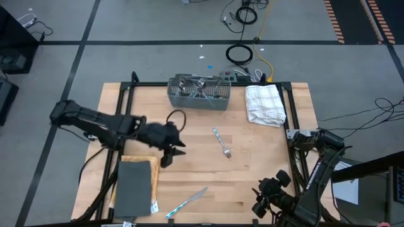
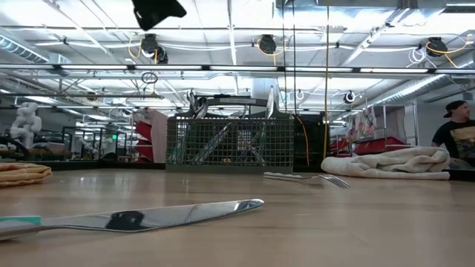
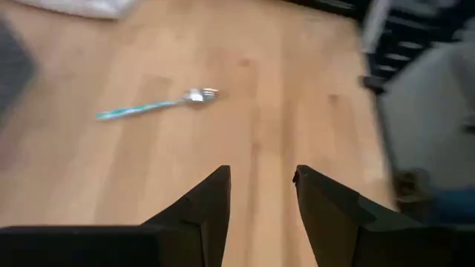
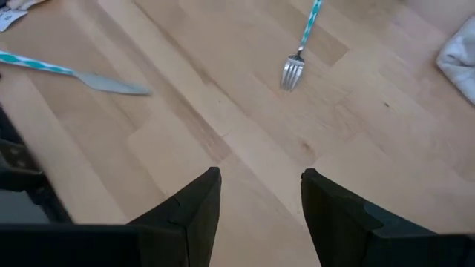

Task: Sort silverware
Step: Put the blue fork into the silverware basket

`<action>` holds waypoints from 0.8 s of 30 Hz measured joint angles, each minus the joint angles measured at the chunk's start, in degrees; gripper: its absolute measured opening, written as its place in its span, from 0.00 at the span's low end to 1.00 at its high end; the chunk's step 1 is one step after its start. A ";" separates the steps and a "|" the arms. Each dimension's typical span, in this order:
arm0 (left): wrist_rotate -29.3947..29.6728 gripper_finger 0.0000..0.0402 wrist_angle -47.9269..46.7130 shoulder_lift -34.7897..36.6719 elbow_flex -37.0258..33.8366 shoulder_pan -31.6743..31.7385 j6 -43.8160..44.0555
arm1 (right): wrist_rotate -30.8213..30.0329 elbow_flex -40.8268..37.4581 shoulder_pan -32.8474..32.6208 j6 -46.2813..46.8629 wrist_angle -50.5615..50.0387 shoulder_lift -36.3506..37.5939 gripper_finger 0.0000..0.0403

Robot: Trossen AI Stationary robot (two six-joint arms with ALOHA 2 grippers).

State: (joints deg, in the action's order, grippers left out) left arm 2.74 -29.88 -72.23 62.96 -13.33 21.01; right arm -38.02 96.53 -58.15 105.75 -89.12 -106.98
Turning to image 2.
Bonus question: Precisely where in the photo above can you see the utensil with green diamond handle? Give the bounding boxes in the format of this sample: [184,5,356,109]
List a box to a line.
[191,124,231,166]

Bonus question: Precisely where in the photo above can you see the table knife teal handle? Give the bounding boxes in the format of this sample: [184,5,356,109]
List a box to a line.
[0,198,266,242]

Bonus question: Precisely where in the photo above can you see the fork with pale handle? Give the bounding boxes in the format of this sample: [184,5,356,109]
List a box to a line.
[262,171,351,190]

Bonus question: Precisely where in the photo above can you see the overhead light bar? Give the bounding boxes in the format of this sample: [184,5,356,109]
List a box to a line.
[0,63,475,75]

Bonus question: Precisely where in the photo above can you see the red storage bins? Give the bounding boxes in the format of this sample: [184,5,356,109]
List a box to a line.
[330,136,409,157]
[134,121,154,162]

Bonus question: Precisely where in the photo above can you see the white column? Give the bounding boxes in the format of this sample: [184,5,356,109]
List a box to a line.
[252,77,280,112]

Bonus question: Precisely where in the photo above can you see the pink board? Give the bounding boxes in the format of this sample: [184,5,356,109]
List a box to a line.
[133,108,168,164]

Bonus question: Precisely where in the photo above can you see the grey mesh cutlery basket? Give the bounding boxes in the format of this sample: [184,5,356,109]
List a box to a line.
[165,96,296,174]

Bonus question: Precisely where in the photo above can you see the black cabinet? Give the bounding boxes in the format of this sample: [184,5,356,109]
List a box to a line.
[292,113,331,168]

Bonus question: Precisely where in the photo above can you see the folded orange cloth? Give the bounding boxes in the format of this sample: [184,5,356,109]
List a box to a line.
[0,162,53,189]

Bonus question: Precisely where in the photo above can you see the colourful hanging sheets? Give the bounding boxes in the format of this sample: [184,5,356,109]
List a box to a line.
[347,107,376,140]

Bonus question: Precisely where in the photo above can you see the metal shelf rack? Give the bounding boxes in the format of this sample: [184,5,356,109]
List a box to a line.
[335,102,419,156]

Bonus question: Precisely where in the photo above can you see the crumpled beige towel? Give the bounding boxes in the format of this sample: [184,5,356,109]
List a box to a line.
[321,146,452,182]

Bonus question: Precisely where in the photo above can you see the person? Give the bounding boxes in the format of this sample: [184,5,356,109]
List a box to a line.
[430,99,475,170]

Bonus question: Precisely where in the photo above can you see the black ceiling cable reel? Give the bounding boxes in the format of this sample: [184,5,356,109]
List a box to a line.
[425,36,449,58]
[258,34,278,56]
[140,33,168,65]

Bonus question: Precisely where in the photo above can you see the thin black hanging cable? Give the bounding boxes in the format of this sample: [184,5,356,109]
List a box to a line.
[281,0,287,114]
[292,0,298,116]

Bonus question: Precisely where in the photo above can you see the black metal frame station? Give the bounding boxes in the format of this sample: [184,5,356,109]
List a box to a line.
[61,125,129,162]

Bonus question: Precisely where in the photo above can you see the silver ventilation duct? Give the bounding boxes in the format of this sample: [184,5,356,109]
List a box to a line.
[0,35,51,64]
[365,73,475,109]

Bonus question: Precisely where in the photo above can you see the black hose loop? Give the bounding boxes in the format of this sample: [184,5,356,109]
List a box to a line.
[0,136,22,161]

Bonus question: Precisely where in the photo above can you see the curved yellow cable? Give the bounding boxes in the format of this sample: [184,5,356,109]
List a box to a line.
[295,115,310,167]

